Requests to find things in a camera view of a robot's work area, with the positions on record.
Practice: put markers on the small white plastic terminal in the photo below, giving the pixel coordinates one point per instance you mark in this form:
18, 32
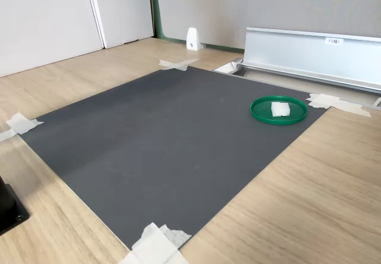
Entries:
280, 109

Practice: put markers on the round green lid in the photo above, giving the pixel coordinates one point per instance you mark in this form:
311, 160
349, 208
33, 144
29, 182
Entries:
262, 112

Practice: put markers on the dark grey mat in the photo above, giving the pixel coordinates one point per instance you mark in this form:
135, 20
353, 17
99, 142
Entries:
149, 142

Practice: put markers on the white masking tape patch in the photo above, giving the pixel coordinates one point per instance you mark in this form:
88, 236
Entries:
178, 64
327, 101
21, 125
154, 246

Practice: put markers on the white board panel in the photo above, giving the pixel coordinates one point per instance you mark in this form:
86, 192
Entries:
125, 11
44, 29

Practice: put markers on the grey partition panel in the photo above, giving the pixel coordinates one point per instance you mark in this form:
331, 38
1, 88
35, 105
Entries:
268, 2

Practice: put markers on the white partition foot bracket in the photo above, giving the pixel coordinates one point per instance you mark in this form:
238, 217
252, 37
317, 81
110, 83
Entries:
193, 39

